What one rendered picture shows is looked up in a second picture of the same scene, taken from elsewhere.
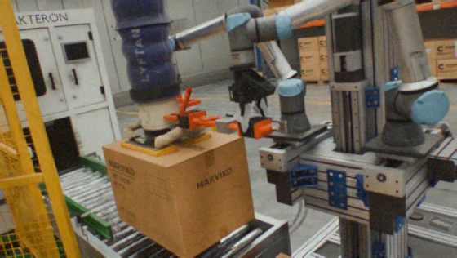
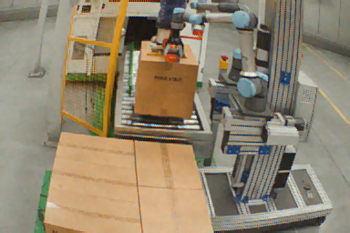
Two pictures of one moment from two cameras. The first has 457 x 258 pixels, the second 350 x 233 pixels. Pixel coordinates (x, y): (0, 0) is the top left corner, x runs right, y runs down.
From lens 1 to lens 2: 1.94 m
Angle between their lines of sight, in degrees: 33
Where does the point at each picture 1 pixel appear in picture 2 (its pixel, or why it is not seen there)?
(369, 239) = (241, 167)
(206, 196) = (158, 86)
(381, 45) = (273, 54)
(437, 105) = (246, 87)
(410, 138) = (252, 105)
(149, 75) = (164, 16)
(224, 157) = (179, 70)
